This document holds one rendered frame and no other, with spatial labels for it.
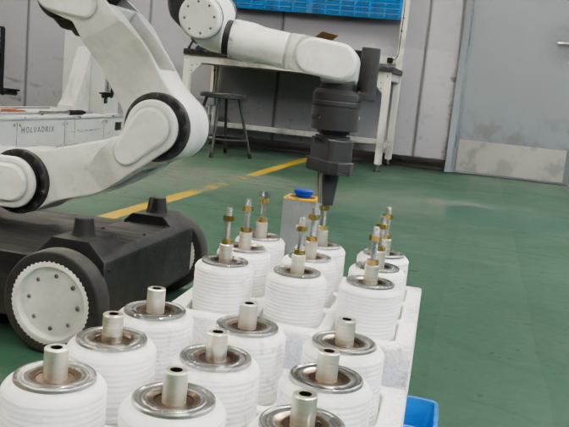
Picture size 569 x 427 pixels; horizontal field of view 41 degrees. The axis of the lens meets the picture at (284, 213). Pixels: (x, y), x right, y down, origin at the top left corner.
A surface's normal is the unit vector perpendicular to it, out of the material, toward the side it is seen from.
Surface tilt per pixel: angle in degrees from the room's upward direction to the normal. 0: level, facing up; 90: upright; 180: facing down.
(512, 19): 90
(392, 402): 0
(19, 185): 90
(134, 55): 90
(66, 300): 90
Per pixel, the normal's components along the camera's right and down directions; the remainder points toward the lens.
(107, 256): 0.75, -0.59
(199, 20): -0.17, 0.29
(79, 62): -0.19, -0.26
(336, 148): 0.37, 0.19
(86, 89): 0.96, 0.14
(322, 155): -0.92, -0.03
